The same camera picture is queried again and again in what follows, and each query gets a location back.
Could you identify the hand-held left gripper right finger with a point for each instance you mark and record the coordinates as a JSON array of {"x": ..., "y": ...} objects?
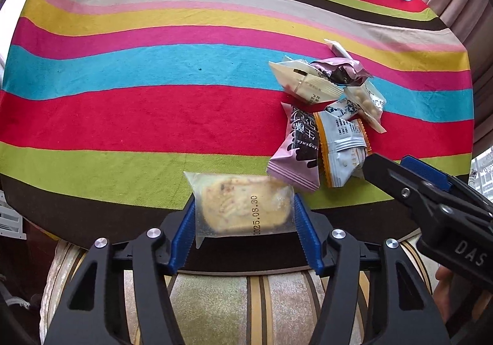
[{"x": 308, "y": 237}]

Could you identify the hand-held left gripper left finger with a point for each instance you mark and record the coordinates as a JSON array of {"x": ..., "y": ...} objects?
[{"x": 181, "y": 237}]

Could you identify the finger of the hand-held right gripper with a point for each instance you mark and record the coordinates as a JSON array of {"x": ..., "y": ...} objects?
[
  {"x": 427, "y": 171},
  {"x": 389, "y": 179}
]

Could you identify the white orange-edged snack packet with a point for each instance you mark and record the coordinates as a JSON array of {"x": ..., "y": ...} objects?
[{"x": 341, "y": 148}]

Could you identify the clear cookie packet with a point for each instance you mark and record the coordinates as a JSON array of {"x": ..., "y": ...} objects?
[{"x": 231, "y": 206}]

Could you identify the clear packet of nuts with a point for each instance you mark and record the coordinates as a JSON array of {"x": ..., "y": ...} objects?
[{"x": 366, "y": 100}]

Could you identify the white packet with blue triangles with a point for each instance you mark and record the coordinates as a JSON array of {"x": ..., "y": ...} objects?
[{"x": 342, "y": 110}]

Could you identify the person's right hand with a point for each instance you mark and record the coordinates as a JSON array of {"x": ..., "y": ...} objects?
[{"x": 448, "y": 291}]

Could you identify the striped sofa cushion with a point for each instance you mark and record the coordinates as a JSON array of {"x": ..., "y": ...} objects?
[{"x": 215, "y": 310}]

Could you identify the pink packet with dark print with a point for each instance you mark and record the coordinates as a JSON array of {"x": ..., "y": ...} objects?
[{"x": 296, "y": 156}]

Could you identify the mauve and brown snack packet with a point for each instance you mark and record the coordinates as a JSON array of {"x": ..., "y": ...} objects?
[{"x": 339, "y": 71}]

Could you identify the cream snack packet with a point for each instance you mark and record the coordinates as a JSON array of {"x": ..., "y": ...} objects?
[{"x": 304, "y": 85}]

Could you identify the small white stick packet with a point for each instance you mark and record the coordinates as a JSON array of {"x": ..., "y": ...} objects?
[{"x": 339, "y": 49}]

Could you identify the multicoloured striped tablecloth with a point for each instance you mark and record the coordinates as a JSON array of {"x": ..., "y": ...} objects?
[{"x": 115, "y": 106}]

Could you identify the white slatted rack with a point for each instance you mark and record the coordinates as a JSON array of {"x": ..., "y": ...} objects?
[{"x": 9, "y": 218}]

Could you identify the beige curtain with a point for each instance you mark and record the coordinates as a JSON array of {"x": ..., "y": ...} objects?
[{"x": 462, "y": 2}]

